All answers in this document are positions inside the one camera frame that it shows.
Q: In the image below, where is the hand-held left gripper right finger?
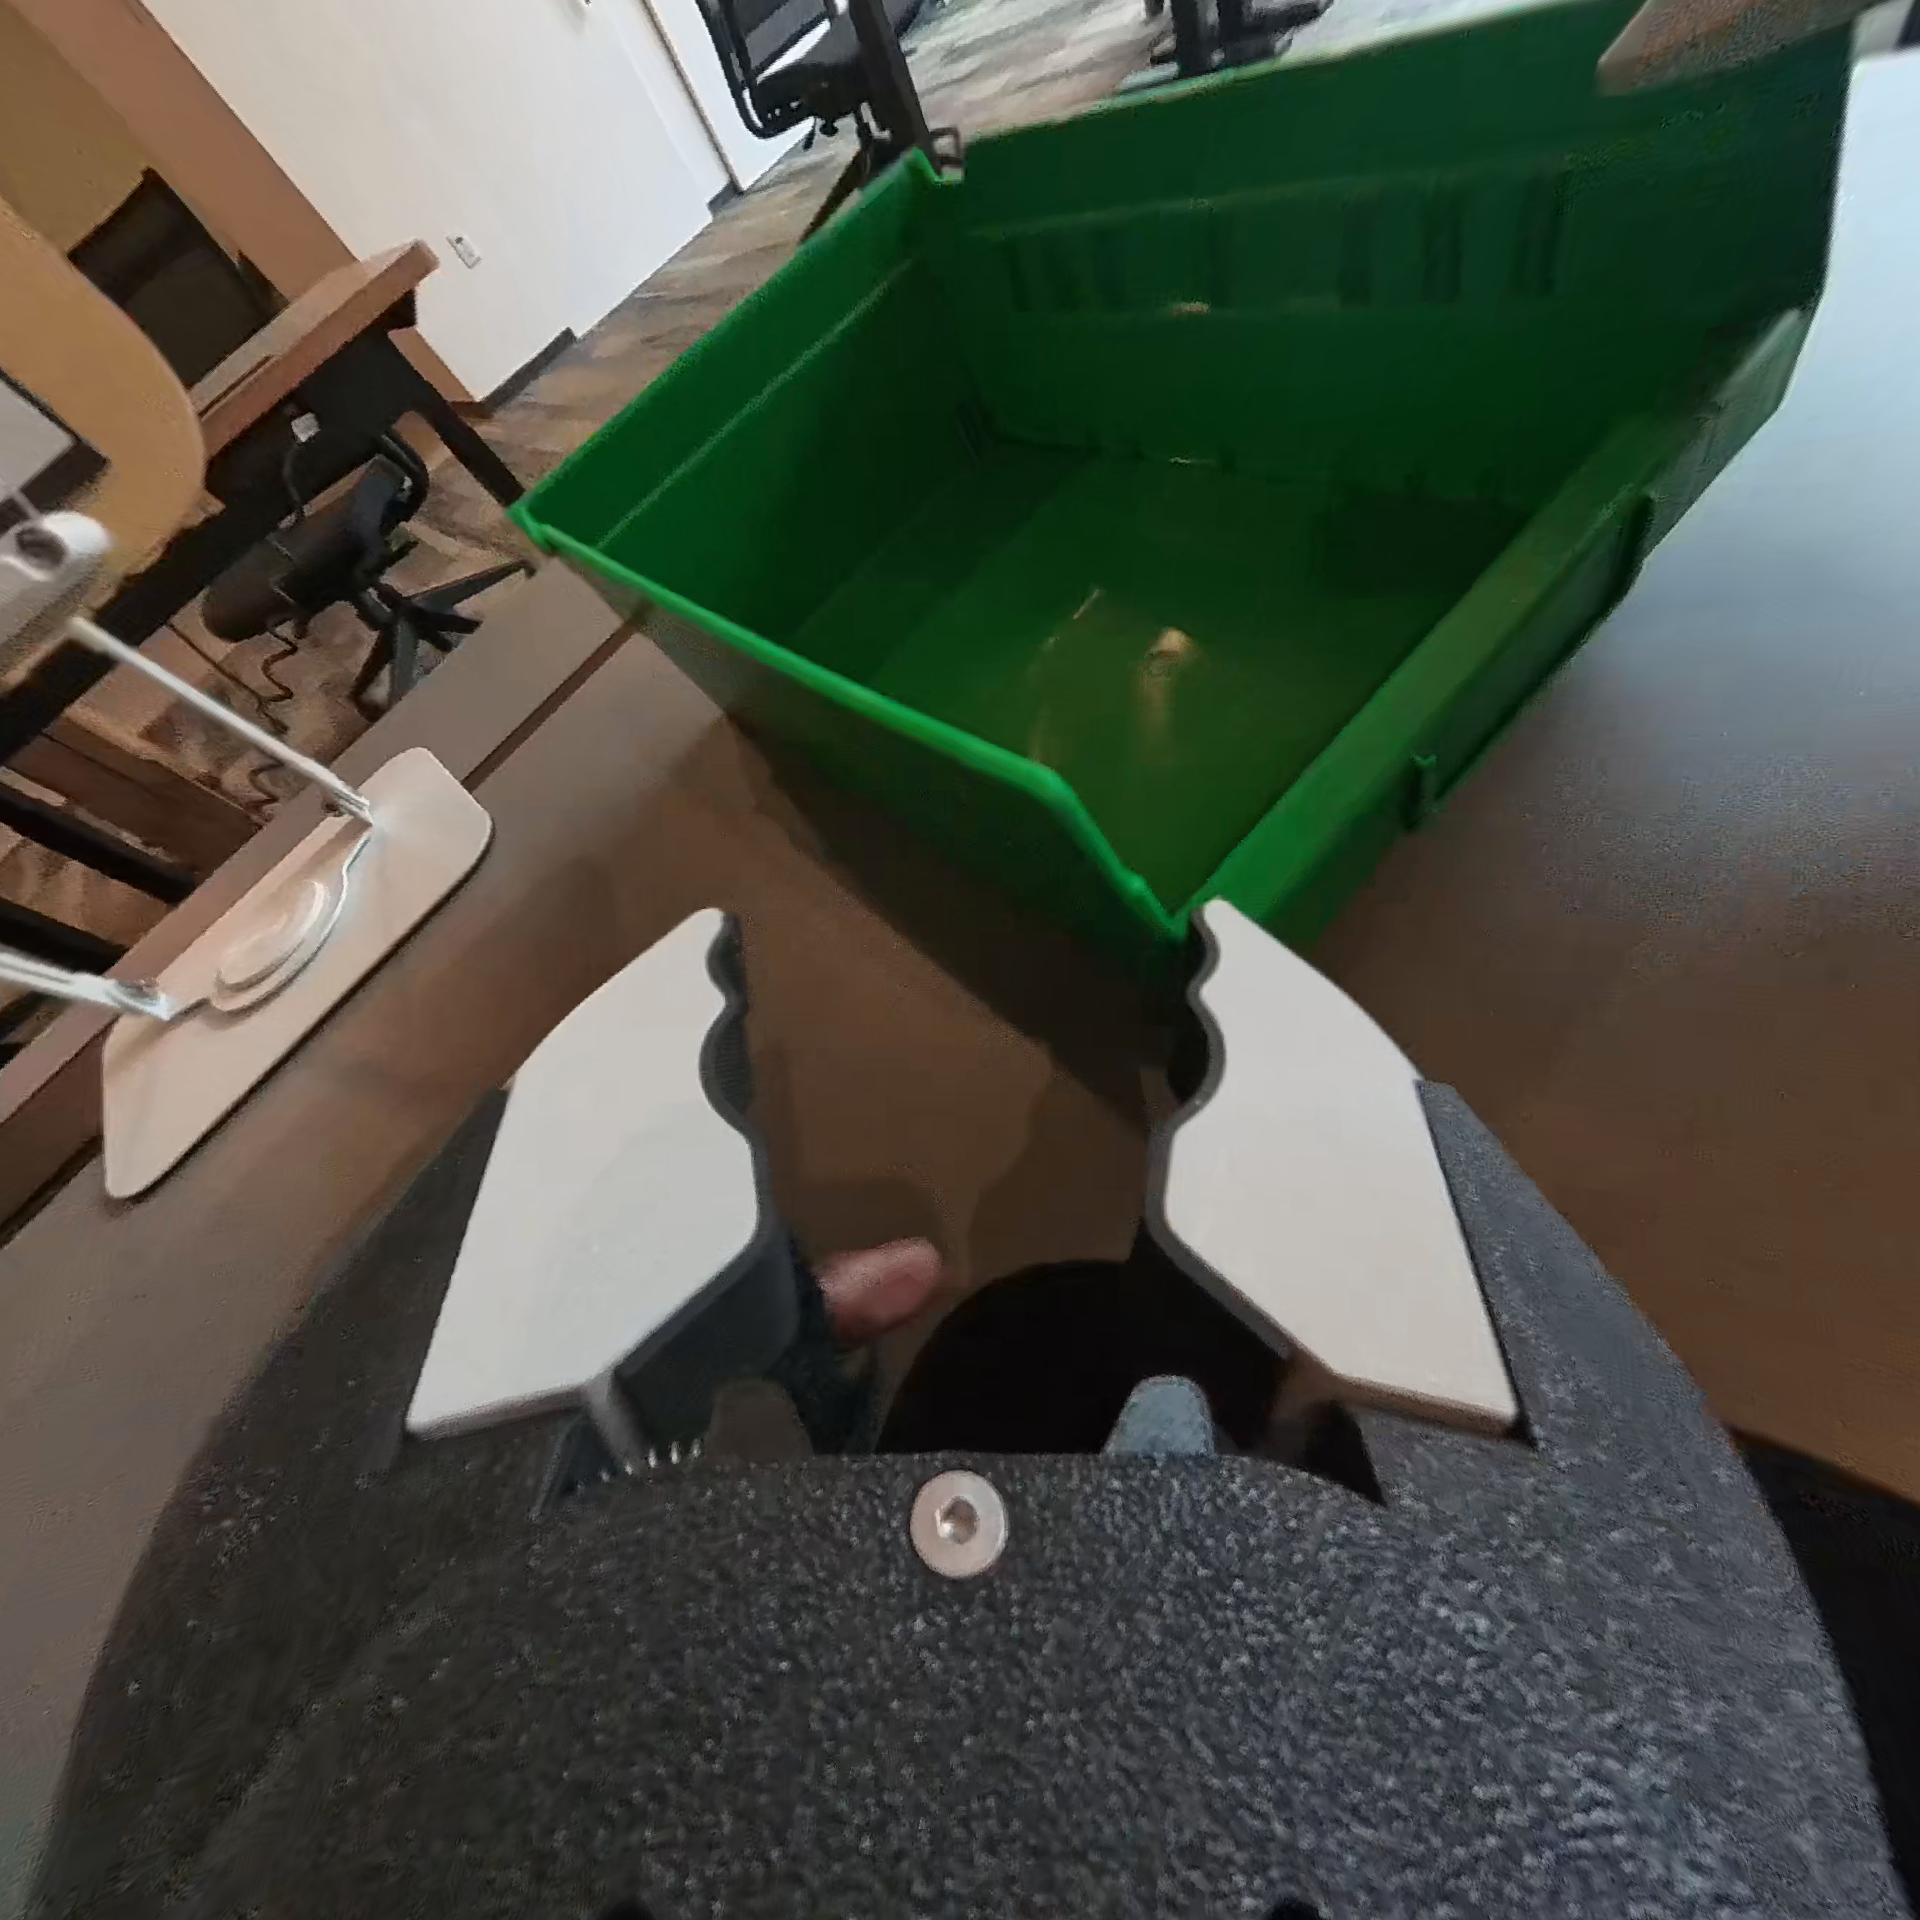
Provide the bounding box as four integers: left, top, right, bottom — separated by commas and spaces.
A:
1142, 897, 1523, 1430

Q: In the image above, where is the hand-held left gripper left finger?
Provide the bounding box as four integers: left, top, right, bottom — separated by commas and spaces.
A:
404, 906, 797, 1465

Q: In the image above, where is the person's right hand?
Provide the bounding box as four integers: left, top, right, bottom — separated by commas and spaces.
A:
815, 1239, 947, 1346

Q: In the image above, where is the silver monitor stand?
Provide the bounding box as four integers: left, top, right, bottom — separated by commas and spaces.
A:
0, 509, 493, 1199

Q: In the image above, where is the green plastic storage bin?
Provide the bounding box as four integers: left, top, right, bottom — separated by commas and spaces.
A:
510, 0, 1859, 1004

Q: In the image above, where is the wooden desk with black legs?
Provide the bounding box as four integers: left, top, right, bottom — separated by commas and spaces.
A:
0, 241, 528, 753

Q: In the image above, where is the curved wooden panel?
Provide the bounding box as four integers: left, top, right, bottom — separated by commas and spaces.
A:
0, 202, 204, 579

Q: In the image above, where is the black mesh office chair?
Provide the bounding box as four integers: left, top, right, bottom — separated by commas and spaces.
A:
699, 0, 935, 242

